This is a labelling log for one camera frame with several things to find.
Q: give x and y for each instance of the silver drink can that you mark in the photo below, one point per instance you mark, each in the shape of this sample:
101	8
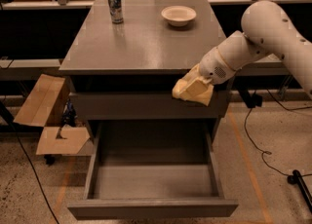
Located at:
115	10

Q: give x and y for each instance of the cardboard box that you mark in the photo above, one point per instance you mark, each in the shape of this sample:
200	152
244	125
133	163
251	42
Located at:
43	108

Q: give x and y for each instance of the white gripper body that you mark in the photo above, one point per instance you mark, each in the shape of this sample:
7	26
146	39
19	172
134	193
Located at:
214	65

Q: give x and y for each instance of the closed grey top drawer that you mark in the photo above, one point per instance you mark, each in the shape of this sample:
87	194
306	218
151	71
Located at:
134	106

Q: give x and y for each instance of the black stand base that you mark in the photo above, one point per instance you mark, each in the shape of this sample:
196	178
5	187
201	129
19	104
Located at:
296	178

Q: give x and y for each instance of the white bowl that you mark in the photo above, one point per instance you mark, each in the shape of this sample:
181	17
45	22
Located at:
178	16

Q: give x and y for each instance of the yellow wavy sponge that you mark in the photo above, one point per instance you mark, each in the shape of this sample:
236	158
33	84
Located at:
193	73

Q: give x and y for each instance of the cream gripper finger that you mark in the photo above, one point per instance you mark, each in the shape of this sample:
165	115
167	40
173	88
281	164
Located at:
196	88

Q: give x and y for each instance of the open grey middle drawer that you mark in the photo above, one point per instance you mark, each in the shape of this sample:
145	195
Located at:
152	169

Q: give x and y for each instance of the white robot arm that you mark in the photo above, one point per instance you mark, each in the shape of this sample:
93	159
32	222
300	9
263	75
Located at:
266	29

